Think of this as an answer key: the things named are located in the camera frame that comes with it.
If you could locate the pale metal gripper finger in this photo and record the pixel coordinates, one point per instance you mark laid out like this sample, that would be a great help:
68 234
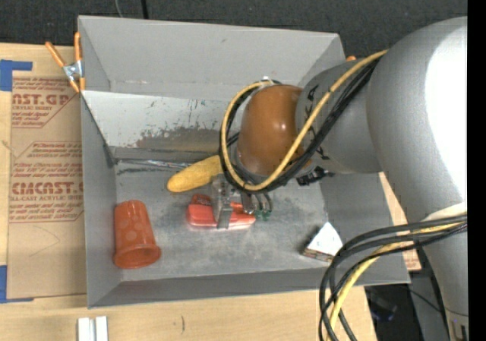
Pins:
220 187
224 216

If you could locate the orange-red flat toy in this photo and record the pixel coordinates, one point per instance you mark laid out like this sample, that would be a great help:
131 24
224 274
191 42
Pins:
201 214

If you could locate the yellow toy corn cob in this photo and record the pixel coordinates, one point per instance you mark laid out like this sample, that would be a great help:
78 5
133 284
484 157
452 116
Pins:
191 178

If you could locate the grey metal bin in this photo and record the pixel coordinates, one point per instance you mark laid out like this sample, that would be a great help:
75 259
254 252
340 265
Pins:
212 248

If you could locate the white triangular box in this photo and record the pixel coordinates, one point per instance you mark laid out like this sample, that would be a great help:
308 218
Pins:
325 240

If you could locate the orange plastic cup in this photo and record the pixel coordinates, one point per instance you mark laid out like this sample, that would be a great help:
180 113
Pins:
133 235

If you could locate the brown cardboard board, red print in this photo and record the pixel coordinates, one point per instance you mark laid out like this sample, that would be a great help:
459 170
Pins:
45 187

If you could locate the black cylinder on white bracket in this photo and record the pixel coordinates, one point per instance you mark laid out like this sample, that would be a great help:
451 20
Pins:
312 176

